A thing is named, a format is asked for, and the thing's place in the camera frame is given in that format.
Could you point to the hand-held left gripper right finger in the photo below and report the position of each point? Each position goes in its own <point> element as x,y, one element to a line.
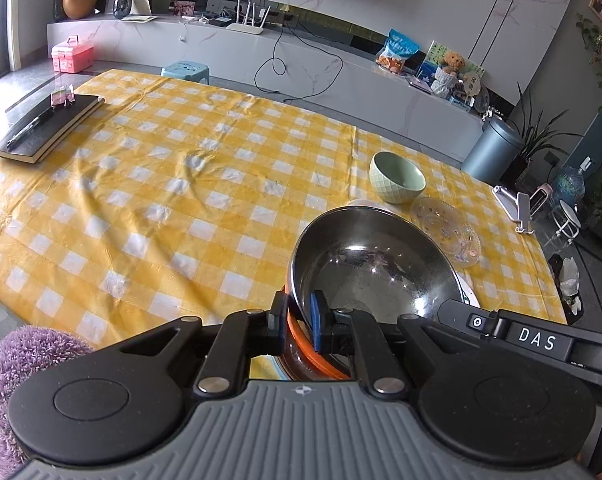
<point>321,324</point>

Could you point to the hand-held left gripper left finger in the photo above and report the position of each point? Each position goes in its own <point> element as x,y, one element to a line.
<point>280,327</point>

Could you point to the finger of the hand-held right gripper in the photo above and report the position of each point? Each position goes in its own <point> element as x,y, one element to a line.
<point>473,321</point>

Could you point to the white plate green rim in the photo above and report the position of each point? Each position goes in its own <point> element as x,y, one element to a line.
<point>470,294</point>

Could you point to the orange bowl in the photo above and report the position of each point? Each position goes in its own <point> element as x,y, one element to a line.
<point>303,347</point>

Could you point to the stainless steel bowl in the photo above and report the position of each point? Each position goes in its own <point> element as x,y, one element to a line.
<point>376,265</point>

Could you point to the clear glass plate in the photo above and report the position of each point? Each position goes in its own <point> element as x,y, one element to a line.
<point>448,230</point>

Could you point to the pale green ceramic bowl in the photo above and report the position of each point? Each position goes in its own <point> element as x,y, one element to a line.
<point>397,176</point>

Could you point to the black bin with paper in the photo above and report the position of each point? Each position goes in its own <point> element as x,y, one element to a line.
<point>568,280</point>

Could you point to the white phone stand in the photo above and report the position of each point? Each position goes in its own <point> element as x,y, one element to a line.
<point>518,207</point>

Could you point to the small white round stool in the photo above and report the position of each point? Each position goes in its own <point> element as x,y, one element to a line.
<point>568,222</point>

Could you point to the small pink heater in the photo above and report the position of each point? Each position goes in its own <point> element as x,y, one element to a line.
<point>541,201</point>

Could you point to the blue water bottle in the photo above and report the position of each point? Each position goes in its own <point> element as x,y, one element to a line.
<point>573,185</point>

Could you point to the grey blue trash can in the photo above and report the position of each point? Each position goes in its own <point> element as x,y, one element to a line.
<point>491,152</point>

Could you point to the yellow checked tablecloth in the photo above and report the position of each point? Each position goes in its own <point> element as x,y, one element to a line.
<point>156,200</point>

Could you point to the potted long leaf plant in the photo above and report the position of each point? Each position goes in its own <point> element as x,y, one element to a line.
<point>536,135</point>

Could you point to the round white hand fan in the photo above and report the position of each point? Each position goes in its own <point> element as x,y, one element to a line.
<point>472,85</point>

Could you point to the silver laptop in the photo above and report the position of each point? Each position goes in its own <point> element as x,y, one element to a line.
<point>419,85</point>

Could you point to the white marble television console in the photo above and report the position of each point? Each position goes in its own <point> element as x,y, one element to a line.
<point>331,80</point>

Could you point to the brown teddy bear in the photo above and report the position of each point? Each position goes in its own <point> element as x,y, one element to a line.
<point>451,62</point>

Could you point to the purple fluffy cushion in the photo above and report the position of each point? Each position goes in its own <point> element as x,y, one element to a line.
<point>16,375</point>

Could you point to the green picture board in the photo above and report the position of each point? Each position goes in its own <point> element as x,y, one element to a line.
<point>433,52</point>

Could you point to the light blue plastic stool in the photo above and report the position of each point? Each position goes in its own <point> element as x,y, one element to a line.
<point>186,70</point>

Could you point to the blue snack bag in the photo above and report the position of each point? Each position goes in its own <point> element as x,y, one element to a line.
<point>398,52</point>

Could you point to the white router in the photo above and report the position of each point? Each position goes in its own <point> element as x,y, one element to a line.
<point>246,27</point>

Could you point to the climbing green plant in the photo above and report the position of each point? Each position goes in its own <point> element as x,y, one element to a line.
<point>601,42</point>

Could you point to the black notebook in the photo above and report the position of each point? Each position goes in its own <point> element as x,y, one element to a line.
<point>51,127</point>

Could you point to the small black box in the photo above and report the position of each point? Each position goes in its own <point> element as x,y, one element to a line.
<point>219,22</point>

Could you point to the pink binder clip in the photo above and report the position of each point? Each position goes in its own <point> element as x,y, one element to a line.
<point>62,97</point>

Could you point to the black pen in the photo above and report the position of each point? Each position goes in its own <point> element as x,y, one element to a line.
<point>28,129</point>

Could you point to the pink storage box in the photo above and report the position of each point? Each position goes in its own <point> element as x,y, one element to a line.
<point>71,55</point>

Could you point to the small photo frame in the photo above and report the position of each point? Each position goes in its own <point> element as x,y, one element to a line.
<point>184,8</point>

